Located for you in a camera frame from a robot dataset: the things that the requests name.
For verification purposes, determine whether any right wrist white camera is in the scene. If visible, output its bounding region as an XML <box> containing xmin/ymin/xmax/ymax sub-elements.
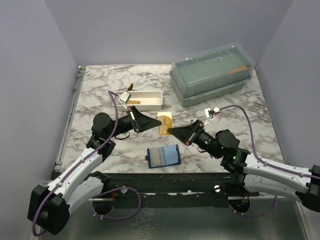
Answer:
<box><xmin>203</xmin><ymin>107</ymin><xmax>220</xmax><ymax>126</ymax></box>

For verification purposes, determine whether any gold VIP card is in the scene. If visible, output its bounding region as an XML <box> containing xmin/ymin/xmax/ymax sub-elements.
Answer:
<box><xmin>157</xmin><ymin>112</ymin><xmax>173</xmax><ymax>136</ymax></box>

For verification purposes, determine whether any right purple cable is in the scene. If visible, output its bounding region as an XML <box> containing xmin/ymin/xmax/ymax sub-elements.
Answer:
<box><xmin>217</xmin><ymin>104</ymin><xmax>320</xmax><ymax>219</ymax></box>

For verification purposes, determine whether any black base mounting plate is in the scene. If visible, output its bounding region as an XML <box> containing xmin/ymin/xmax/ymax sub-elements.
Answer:
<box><xmin>91</xmin><ymin>171</ymin><xmax>247</xmax><ymax>208</ymax></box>

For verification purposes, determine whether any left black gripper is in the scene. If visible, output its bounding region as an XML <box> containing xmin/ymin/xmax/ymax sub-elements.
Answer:
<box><xmin>108</xmin><ymin>105</ymin><xmax>162</xmax><ymax>139</ymax></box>

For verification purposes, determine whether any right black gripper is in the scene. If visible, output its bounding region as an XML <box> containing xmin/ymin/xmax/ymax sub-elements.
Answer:
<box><xmin>168</xmin><ymin>119</ymin><xmax>222</xmax><ymax>160</ymax></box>

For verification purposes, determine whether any blue card holder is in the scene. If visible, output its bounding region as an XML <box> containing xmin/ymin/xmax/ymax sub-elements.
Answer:
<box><xmin>145</xmin><ymin>144</ymin><xmax>181</xmax><ymax>169</ymax></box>

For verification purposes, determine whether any yellow black handled screwdriver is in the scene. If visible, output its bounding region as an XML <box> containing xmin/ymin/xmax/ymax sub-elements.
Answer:
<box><xmin>127</xmin><ymin>83</ymin><xmax>134</xmax><ymax>91</ymax></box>

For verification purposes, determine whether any green bin with clear lid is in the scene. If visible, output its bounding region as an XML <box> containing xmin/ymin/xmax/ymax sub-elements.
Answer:
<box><xmin>169</xmin><ymin>43</ymin><xmax>256</xmax><ymax>108</ymax></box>

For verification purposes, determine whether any white rectangular tray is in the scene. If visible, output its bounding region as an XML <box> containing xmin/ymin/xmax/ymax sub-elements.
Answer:
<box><xmin>129</xmin><ymin>90</ymin><xmax>163</xmax><ymax>111</ymax></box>

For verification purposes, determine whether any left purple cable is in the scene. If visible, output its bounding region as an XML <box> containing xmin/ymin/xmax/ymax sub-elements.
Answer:
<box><xmin>31</xmin><ymin>90</ymin><xmax>142</xmax><ymax>237</ymax></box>

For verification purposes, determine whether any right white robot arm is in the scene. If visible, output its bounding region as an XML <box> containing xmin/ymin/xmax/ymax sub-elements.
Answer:
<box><xmin>167</xmin><ymin>120</ymin><xmax>320</xmax><ymax>212</ymax></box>

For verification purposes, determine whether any purple cable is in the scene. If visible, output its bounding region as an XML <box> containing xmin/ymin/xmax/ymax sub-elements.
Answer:
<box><xmin>31</xmin><ymin>90</ymin><xmax>142</xmax><ymax>237</ymax></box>
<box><xmin>217</xmin><ymin>104</ymin><xmax>320</xmax><ymax>219</ymax></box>

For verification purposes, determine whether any gold card lying in tray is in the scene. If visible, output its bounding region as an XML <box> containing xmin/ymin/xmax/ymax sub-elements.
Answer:
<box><xmin>128</xmin><ymin>100</ymin><xmax>141</xmax><ymax>105</ymax></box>

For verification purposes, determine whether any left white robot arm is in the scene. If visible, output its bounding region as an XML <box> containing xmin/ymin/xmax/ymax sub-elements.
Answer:
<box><xmin>27</xmin><ymin>106</ymin><xmax>162</xmax><ymax>235</ymax></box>

